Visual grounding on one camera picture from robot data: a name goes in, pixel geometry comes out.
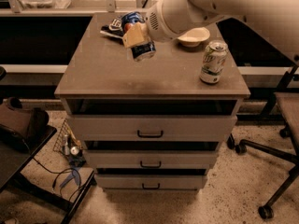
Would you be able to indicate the white bowl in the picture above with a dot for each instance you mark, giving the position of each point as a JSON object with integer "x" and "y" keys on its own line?
{"x": 194, "y": 37}

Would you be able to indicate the bottom drawer black handle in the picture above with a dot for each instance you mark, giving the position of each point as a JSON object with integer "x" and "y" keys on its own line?
{"x": 150, "y": 186}

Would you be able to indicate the top drawer black handle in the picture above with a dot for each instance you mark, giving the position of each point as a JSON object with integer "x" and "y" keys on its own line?
{"x": 150, "y": 135}

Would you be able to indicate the black side table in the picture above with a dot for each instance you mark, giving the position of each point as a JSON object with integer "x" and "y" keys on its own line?
{"x": 12, "y": 162}

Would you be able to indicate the drawer black handle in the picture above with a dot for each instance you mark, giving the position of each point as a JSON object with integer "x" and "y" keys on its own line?
{"x": 150, "y": 166}
{"x": 150, "y": 135}
{"x": 150, "y": 186}

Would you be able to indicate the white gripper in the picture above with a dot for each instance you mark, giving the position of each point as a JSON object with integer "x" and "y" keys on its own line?
{"x": 154, "y": 27}

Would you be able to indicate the blue chip bag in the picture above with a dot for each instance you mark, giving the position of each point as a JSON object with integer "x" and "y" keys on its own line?
{"x": 113, "y": 29}

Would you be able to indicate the middle drawer black handle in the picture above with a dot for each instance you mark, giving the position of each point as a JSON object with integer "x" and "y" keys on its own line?
{"x": 150, "y": 166}

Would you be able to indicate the green white soda can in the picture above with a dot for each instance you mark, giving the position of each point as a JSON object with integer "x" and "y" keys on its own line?
{"x": 213, "y": 61}

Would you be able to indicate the brown bag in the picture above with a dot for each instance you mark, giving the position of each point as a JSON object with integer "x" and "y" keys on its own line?
{"x": 20, "y": 128}

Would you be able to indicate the blue pepsi can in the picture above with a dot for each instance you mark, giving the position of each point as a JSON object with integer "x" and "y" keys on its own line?
{"x": 143, "y": 51}

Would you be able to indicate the wire mesh basket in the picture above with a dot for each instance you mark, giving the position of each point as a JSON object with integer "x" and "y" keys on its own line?
{"x": 69, "y": 146}

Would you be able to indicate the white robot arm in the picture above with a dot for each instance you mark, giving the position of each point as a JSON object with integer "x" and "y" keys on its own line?
{"x": 276, "y": 21}

